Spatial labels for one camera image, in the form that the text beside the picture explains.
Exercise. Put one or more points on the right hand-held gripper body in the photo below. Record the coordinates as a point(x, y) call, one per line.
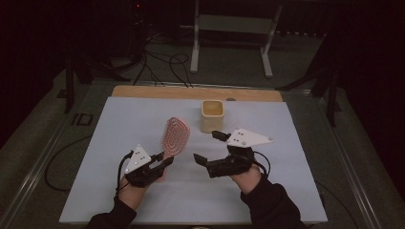
point(229, 165)

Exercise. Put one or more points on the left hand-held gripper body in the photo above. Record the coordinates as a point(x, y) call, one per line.
point(144, 175)

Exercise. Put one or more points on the beige square cup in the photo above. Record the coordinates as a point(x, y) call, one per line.
point(211, 120)

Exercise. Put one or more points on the pink hairbrush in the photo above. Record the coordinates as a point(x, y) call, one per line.
point(175, 136)

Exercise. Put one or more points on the person's left hand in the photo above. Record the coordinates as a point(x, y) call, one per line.
point(132, 195)

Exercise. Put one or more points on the person's right hand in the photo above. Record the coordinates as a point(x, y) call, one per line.
point(248, 183)

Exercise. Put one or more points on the pale blue table mat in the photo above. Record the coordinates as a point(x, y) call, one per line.
point(197, 197)

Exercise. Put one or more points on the wooden table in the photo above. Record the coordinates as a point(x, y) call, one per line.
point(178, 93)

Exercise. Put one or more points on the white metal stand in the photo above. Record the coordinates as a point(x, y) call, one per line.
point(235, 24)

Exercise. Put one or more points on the black stand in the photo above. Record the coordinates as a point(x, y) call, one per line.
point(69, 86)
point(331, 89)

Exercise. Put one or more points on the small black floor frame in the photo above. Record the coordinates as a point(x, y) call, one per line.
point(82, 119)

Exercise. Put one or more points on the metal floor rail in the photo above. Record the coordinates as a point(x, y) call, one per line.
point(35, 168)
point(350, 168)

